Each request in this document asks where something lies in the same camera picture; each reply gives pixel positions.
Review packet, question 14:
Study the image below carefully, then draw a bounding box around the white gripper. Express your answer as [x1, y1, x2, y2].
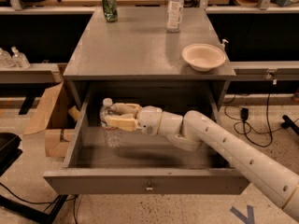
[105, 103, 163, 135]

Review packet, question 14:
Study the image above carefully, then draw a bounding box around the clear plastic water bottle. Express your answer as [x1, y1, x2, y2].
[99, 98, 122, 148]

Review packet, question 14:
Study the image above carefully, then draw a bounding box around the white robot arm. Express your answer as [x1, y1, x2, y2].
[100, 103, 299, 221]

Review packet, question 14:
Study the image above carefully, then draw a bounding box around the grey open top drawer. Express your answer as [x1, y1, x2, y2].
[44, 86, 249, 195]

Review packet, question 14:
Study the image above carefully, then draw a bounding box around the metal drawer knob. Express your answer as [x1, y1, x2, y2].
[145, 181, 154, 192]

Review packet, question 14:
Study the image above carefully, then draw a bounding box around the right clear sanitizer bottle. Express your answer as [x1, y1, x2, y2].
[11, 47, 31, 69]

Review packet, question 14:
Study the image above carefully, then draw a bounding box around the clear sanitizer bottle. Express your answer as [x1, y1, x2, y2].
[11, 47, 31, 69]
[0, 49, 15, 68]

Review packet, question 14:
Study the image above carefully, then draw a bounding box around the small pump dispenser bottle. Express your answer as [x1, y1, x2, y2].
[221, 39, 229, 50]

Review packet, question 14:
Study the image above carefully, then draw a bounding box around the tall labelled water bottle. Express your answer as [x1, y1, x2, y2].
[166, 0, 184, 33]

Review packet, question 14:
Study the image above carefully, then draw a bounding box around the left clear sanitizer bottle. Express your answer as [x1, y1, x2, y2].
[0, 49, 15, 68]

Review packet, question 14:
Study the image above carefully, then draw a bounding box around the grey cabinet body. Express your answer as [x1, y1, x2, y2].
[64, 7, 235, 114]

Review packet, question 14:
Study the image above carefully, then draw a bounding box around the brown cardboard box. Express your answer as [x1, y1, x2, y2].
[23, 83, 79, 158]

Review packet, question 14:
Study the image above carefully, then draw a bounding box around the white paper bowl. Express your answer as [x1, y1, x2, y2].
[182, 44, 226, 72]

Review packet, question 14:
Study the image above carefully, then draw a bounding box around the green soda can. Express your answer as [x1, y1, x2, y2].
[102, 0, 118, 22]

